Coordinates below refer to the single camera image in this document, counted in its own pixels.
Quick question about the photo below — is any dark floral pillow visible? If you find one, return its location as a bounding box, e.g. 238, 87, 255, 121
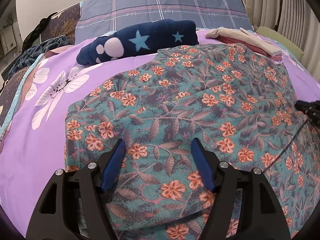
40, 3, 80, 45

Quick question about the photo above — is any navy star fleece garment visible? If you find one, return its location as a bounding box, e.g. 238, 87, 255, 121
76, 20, 199, 66

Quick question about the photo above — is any purple floral bedsheet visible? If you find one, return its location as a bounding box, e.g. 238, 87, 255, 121
1, 31, 319, 234

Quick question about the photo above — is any dark patterned quilt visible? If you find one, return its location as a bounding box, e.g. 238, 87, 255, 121
0, 68, 28, 126

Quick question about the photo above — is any blue plaid pillow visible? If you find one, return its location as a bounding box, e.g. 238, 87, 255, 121
75, 0, 252, 44

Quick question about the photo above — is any green pillow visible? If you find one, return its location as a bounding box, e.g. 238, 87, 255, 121
256, 27, 304, 61

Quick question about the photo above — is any teal fuzzy blanket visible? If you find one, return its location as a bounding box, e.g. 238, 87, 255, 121
8, 35, 69, 80

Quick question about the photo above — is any folded beige garment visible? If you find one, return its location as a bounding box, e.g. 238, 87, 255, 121
205, 28, 282, 55

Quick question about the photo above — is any teal floral shirt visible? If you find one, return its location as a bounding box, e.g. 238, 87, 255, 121
65, 44, 319, 239

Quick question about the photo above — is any black garment on headboard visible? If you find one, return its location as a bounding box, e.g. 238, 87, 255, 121
22, 12, 57, 52

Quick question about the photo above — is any folded pink garment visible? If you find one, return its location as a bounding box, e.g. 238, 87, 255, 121
217, 36, 283, 61

